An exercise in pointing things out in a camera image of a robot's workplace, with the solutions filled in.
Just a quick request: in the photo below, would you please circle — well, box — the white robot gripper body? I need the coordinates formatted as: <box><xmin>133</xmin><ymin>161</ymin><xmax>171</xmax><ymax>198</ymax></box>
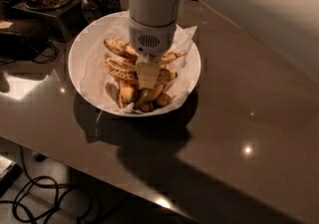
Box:
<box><xmin>129</xmin><ymin>17</ymin><xmax>176</xmax><ymax>57</ymax></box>

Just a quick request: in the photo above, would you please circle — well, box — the dark wooden stand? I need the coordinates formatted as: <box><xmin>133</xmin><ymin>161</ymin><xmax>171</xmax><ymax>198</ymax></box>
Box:
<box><xmin>12</xmin><ymin>0</ymin><xmax>88</xmax><ymax>43</ymax></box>

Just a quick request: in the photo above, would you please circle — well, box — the left yellow pear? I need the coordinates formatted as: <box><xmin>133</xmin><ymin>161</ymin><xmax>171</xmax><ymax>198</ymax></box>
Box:
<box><xmin>118</xmin><ymin>80</ymin><xmax>138</xmax><ymax>109</ymax></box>

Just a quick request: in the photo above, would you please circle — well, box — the grey box on floor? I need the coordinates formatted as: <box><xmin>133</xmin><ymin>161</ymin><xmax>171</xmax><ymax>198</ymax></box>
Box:
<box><xmin>0</xmin><ymin>155</ymin><xmax>22</xmax><ymax>197</ymax></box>

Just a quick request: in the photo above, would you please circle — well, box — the upper spotted banana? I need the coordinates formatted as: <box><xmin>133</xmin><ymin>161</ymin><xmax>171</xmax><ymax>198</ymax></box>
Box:
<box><xmin>104</xmin><ymin>38</ymin><xmax>186</xmax><ymax>65</ymax></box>

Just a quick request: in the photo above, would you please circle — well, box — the black device with cable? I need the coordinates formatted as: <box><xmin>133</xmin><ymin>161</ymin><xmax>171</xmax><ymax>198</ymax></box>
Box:
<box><xmin>0</xmin><ymin>31</ymin><xmax>59</xmax><ymax>65</ymax></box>

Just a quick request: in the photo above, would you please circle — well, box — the lower spotted banana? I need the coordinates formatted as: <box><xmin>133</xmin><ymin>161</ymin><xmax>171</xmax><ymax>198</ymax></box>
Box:
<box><xmin>105</xmin><ymin>58</ymin><xmax>177</xmax><ymax>85</ymax></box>

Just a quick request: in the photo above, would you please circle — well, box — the black floor cable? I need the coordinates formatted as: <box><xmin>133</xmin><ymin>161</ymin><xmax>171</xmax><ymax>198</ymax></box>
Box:
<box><xmin>0</xmin><ymin>147</ymin><xmax>129</xmax><ymax>224</ymax></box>

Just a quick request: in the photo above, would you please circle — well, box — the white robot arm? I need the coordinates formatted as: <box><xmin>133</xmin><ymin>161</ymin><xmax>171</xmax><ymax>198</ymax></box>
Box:
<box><xmin>129</xmin><ymin>0</ymin><xmax>319</xmax><ymax>88</ymax></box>

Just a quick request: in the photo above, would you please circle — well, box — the white bowl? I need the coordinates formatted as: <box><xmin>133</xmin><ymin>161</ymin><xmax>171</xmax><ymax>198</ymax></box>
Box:
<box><xmin>67</xmin><ymin>10</ymin><xmax>202</xmax><ymax>117</ymax></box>

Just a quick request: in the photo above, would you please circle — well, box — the middle yellow pear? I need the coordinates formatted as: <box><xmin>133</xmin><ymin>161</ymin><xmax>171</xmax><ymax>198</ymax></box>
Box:
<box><xmin>134</xmin><ymin>84</ymin><xmax>163</xmax><ymax>109</ymax></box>

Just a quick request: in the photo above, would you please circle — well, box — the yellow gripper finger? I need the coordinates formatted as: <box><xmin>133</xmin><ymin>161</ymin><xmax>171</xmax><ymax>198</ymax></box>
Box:
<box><xmin>136</xmin><ymin>54</ymin><xmax>160</xmax><ymax>89</ymax></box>

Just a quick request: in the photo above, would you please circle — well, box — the small right yellow pear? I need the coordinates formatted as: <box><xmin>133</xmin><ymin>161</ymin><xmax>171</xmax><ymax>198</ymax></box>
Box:
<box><xmin>156</xmin><ymin>93</ymin><xmax>170</xmax><ymax>108</ymax></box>

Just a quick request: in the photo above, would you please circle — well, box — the spotted banana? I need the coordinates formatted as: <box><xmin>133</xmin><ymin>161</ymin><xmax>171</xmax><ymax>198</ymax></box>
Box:
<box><xmin>105</xmin><ymin>58</ymin><xmax>177</xmax><ymax>85</ymax></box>
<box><xmin>104</xmin><ymin>38</ymin><xmax>186</xmax><ymax>65</ymax></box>

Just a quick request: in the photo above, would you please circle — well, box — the white paper liner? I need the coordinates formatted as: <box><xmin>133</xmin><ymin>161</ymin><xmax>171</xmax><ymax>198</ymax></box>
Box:
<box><xmin>80</xmin><ymin>17</ymin><xmax>201</xmax><ymax>116</ymax></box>

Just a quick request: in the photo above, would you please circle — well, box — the metal serving scoop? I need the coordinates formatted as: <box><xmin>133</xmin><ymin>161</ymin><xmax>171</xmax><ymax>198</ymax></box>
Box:
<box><xmin>81</xmin><ymin>0</ymin><xmax>101</xmax><ymax>24</ymax></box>

